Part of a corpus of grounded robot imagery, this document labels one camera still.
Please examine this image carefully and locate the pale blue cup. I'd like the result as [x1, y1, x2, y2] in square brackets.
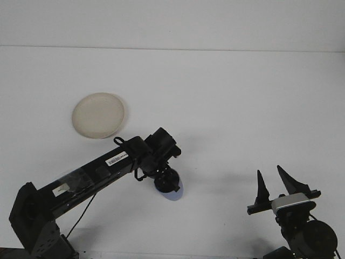
[155, 172, 187, 203]

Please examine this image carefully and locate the pale round plate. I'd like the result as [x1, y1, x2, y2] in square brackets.
[71, 92, 129, 140]

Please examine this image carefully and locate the dark brown stand edge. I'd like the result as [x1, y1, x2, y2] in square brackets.
[0, 246, 29, 259]

